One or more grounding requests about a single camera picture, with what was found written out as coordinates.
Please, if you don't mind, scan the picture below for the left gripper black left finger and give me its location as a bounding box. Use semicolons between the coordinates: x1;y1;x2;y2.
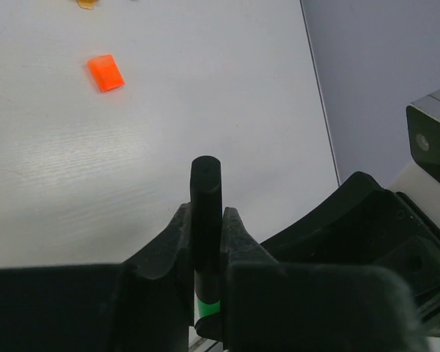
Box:
0;204;193;351

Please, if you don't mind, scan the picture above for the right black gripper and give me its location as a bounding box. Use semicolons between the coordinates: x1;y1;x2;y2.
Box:
261;172;440;337

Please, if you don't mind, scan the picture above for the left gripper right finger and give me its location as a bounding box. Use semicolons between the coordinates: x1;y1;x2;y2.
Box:
220;208;429;351

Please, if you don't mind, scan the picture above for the black highlighter green cap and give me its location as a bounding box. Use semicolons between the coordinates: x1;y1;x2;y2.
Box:
189;155;223;323

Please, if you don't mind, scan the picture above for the orange pen cap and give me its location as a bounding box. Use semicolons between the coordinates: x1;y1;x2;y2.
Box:
87;54;125;92

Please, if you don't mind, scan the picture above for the pastel peach pen cap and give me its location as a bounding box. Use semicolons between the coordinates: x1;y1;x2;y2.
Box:
76;0;98;10

